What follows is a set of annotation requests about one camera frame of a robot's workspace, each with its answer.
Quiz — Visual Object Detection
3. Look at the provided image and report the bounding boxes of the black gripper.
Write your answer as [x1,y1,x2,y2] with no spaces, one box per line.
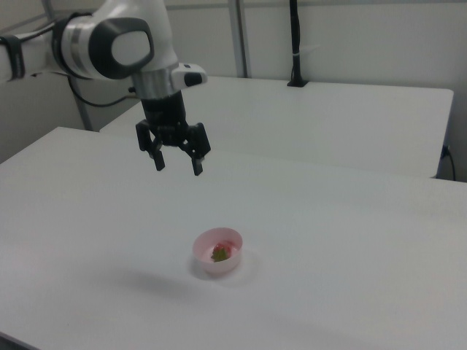
[135,90,213,177]

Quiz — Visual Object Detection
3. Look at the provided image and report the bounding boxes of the red toy strawberry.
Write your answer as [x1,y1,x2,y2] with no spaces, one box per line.
[211,240,235,263]

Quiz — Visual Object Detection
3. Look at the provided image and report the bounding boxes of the pink plastic bowl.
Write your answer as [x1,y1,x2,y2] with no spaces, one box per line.
[192,226,244,276]

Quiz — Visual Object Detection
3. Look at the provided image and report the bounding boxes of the white side table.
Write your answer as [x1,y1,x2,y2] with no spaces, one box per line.
[99,74,455,180]

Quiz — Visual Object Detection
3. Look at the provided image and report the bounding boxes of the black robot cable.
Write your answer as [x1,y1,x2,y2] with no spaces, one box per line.
[67,74,142,109]

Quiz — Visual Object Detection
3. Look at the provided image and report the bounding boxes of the grey metal frame post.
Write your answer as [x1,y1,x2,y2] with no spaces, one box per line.
[227,0,253,79]

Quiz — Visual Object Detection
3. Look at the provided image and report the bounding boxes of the black camera pole with clamp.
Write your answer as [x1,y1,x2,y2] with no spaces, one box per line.
[286,0,311,88]

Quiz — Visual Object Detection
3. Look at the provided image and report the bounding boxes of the black power cable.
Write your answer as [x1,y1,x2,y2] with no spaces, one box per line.
[441,144,458,181]

